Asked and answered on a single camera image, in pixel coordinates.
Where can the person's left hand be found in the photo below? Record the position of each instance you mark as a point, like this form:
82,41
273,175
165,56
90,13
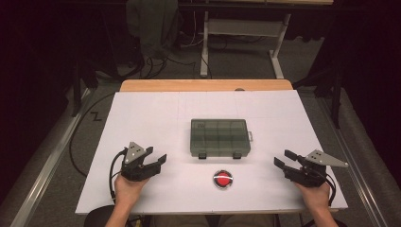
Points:
127,190

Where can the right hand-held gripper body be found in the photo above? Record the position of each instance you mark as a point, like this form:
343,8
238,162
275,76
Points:
310,171

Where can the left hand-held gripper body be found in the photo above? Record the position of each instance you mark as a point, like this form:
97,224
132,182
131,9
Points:
135,168

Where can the person's right hand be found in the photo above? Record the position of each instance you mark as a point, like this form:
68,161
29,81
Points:
313,195

